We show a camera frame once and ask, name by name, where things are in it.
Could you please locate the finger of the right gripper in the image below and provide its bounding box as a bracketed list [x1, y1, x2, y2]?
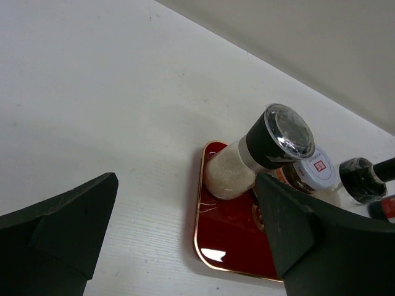
[371, 158, 395, 184]

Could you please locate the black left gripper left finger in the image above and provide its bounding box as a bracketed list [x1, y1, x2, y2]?
[1, 173, 119, 295]

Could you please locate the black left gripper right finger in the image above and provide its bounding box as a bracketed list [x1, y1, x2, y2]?
[256, 173, 394, 295]

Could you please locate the black-cap white salt bottle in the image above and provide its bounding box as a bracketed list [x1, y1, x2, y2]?
[316, 157, 388, 209]

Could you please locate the red-cap dark sauce bottle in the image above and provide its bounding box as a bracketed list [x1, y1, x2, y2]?
[368, 195, 395, 224]

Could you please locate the white-lid seasoning jar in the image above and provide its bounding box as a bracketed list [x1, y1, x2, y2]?
[274, 145, 336, 195]

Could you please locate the red lacquer tray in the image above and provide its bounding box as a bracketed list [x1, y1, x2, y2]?
[193, 141, 285, 283]

